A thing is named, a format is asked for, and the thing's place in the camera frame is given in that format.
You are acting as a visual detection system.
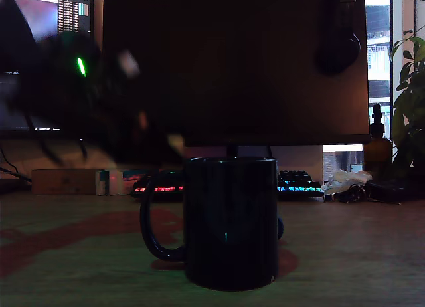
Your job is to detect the dark blue ceramic mug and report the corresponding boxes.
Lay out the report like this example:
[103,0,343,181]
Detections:
[139,156,280,293]

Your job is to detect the white box blue print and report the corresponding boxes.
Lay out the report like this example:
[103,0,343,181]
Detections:
[108,169,160,197]

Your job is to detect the small white teal box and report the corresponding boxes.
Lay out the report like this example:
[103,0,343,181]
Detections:
[95,169,111,197]

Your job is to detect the brown cardboard box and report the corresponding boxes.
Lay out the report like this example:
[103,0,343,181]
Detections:
[31,169,98,195]

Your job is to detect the dark computer monitor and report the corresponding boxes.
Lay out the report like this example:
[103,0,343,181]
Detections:
[100,0,372,148]

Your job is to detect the backlit black keyboard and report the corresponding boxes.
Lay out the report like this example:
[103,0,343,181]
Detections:
[129,169,325,201]

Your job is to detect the lit computer monitor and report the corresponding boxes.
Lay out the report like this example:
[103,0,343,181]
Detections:
[0,0,96,140]

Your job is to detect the crumpled white tissue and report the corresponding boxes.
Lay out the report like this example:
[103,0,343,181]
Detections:
[320,169,373,195]

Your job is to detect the black headphones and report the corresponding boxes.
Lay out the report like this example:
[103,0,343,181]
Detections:
[313,0,362,77]

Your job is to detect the brown dropper bottle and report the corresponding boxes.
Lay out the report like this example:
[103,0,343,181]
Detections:
[363,103,393,180]

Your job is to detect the black pouch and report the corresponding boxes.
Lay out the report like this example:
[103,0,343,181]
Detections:
[365,179,416,205]

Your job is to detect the green potted plant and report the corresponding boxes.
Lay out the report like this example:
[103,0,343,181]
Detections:
[390,27,425,178]

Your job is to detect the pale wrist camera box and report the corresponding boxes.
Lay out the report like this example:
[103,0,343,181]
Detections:
[116,49,141,79]

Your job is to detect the thick black desk cable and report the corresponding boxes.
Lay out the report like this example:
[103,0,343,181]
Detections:
[0,167,33,185]

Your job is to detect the thin black desk cable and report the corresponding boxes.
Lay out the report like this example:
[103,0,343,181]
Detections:
[0,146,19,175]

